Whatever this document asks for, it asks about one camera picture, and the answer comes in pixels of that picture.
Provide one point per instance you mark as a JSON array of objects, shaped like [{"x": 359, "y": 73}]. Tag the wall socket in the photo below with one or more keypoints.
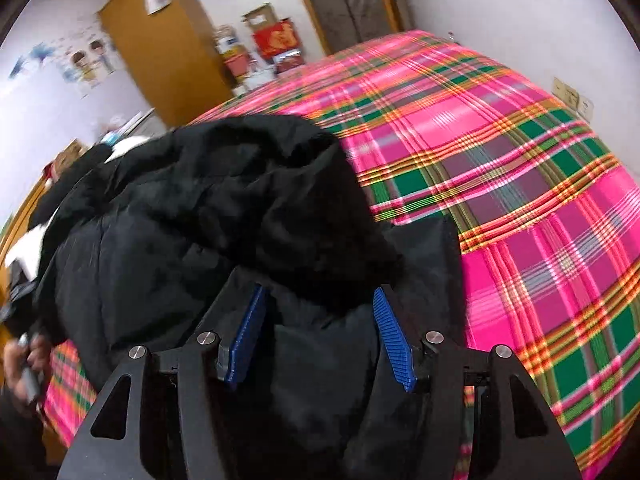
[
  {"x": 585, "y": 108},
  {"x": 566, "y": 91}
]

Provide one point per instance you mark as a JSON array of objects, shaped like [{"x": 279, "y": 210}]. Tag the grey door with wooden frame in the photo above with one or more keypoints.
[{"x": 350, "y": 0}]

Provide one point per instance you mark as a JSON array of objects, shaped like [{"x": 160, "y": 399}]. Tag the pink plaid bedsheet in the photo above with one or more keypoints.
[{"x": 500, "y": 170}]

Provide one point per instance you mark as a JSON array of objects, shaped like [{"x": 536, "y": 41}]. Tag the red box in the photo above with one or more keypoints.
[{"x": 277, "y": 39}]

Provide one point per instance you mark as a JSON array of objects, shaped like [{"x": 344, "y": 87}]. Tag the brown teddy bear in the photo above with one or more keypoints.
[{"x": 64, "y": 162}]

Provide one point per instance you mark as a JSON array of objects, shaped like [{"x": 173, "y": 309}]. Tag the black puffer jacket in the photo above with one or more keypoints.
[{"x": 200, "y": 240}]

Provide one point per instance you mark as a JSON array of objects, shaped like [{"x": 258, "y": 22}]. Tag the cartoon couple wall poster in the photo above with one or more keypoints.
[{"x": 85, "y": 62}]

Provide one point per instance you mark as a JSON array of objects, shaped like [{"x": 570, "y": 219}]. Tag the stack of plastic containers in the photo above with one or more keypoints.
[{"x": 232, "y": 57}]

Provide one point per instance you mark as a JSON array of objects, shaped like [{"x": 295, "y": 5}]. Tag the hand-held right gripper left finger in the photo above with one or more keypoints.
[{"x": 245, "y": 340}]

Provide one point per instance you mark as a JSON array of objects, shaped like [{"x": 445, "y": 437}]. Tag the person's left hand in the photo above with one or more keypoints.
[{"x": 37, "y": 360}]

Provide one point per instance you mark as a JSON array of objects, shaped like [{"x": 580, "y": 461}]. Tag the wooden wardrobe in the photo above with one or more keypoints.
[{"x": 160, "y": 60}]

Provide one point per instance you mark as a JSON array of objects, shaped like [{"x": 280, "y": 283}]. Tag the black pillow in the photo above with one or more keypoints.
[{"x": 65, "y": 185}]

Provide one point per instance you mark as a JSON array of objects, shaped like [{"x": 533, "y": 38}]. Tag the white duvet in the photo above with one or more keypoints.
[{"x": 25, "y": 247}]

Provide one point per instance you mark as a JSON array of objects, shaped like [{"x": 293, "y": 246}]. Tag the cardboard box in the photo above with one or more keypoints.
[{"x": 260, "y": 17}]

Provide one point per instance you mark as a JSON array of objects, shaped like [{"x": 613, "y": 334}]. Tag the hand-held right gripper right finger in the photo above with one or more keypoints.
[{"x": 395, "y": 340}]

